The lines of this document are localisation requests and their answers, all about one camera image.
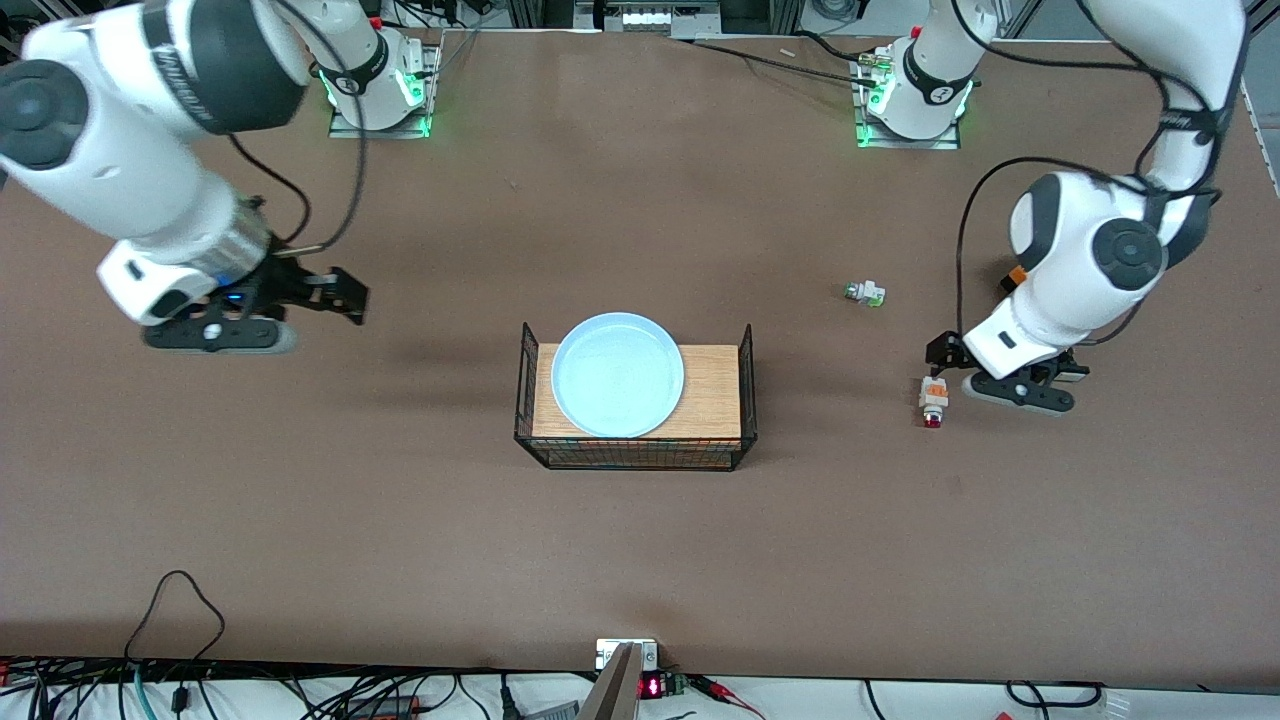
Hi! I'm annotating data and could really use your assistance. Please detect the looped thin black cable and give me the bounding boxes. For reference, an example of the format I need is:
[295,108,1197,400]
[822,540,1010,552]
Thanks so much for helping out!
[124,570,227,666]

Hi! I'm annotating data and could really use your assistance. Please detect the metal camera mount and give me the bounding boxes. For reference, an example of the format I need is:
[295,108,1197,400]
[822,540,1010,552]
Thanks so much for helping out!
[578,639,659,720]

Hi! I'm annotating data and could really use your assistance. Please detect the black cable on table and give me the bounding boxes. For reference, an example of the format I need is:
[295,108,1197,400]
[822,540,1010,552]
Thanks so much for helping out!
[690,30,883,84]

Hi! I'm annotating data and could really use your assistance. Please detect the red test lead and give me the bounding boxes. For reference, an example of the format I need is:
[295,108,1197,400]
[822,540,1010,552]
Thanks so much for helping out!
[688,675,767,720]

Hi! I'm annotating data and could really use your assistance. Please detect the wire basket with wooden top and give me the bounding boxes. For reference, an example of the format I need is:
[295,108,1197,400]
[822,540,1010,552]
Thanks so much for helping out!
[513,322,758,473]

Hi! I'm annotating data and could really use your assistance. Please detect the black cable loop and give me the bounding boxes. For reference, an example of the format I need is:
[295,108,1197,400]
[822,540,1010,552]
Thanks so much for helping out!
[1005,680,1107,710]

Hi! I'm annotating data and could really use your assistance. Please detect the light blue plate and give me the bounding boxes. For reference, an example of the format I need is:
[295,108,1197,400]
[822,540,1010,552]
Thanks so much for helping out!
[550,312,686,440]

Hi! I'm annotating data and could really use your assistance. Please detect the grey device with white lights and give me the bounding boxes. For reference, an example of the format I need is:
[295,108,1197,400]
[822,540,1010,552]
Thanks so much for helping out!
[574,0,723,34]

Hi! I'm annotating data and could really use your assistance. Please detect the black power adapter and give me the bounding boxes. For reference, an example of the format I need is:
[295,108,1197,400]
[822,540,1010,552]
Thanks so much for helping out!
[345,695,423,720]

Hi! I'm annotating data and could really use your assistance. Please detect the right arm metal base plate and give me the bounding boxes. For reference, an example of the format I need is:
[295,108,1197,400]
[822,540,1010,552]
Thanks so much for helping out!
[329,40,443,140]

